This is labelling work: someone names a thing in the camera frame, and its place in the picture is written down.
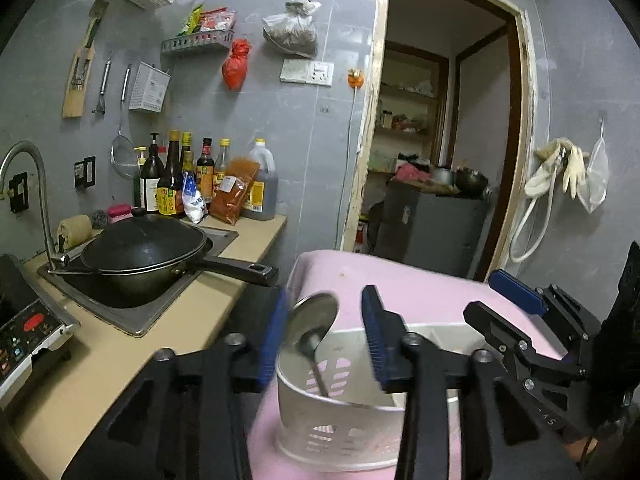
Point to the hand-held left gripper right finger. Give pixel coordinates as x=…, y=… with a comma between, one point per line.
x=374, y=340

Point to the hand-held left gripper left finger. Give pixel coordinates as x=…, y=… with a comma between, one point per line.
x=272, y=345

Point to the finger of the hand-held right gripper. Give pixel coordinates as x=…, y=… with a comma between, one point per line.
x=517, y=291
x=492, y=325

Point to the small metal spoon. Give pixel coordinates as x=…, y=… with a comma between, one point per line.
x=310, y=344

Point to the large round metal spoon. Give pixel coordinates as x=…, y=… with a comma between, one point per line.
x=316, y=316

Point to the white plastic utensil holder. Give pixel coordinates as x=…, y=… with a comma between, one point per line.
x=320, y=410

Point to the pink floral tablecloth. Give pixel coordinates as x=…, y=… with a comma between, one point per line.
x=425, y=280

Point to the red packet on floor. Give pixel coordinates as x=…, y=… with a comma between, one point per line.
x=360, y=235

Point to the dark grey cabinet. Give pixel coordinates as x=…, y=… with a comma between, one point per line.
x=430, y=225

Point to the black round wok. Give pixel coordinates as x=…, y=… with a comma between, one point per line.
x=471, y=180

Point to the cream rubber glove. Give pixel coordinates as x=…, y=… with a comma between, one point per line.
x=542, y=170
x=575, y=170

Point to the steel pot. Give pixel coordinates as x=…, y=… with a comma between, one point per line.
x=442, y=177

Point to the clear mesh bag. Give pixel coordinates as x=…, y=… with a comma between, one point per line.
x=595, y=175

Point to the steel sink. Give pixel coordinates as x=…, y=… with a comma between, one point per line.
x=127, y=317

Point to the red spice bag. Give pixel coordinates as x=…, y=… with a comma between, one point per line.
x=232, y=192

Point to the pink cloth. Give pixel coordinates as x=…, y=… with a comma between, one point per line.
x=412, y=172

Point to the white and blue salt bag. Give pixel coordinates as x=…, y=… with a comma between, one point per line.
x=194, y=202

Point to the yellow cap vinegar bottle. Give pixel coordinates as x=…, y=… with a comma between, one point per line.
x=222, y=165

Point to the red cap sauce bottle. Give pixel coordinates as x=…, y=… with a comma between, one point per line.
x=205, y=167

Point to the tall soy sauce bottle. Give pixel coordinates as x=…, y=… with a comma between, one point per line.
x=171, y=180

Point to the wooden storage shelves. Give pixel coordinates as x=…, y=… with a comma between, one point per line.
x=405, y=125

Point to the dark pump bottle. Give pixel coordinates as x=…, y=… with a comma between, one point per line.
x=150, y=180

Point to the slim yellow cap bottle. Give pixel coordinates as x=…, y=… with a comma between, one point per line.
x=187, y=155

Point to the small yellow bottle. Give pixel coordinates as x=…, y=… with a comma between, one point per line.
x=137, y=185

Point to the steel wool scrubber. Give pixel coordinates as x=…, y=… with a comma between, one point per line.
x=100, y=219

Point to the tan rolled dishcloth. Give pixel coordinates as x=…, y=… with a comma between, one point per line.
x=74, y=231

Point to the metal mesh strainer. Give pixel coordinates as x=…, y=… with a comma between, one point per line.
x=125, y=157

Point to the induction cooker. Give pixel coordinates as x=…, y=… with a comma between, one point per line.
x=25, y=332

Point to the steel faucet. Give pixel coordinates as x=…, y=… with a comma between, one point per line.
x=44, y=200

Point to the red plastic bag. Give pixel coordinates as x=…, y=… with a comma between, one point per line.
x=236, y=65

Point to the clear bag of dried goods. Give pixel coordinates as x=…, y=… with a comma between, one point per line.
x=292, y=30

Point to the wooden knife rack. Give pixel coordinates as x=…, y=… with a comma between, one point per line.
x=75, y=95

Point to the red snack packet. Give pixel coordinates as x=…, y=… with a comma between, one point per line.
x=217, y=19

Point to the green snack packet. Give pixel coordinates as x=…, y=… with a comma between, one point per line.
x=192, y=20

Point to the wooden door frame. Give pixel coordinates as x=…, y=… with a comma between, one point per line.
x=526, y=110

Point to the black wall socket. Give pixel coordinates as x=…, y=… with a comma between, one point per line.
x=19, y=192
x=85, y=171

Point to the orange wall hook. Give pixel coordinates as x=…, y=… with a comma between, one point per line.
x=355, y=78

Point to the white wall socket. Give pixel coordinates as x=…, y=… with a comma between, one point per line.
x=320, y=73

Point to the white perforated wall box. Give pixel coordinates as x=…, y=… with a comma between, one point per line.
x=147, y=87

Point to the grey wall shelf basket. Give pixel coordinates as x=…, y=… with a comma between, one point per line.
x=197, y=45

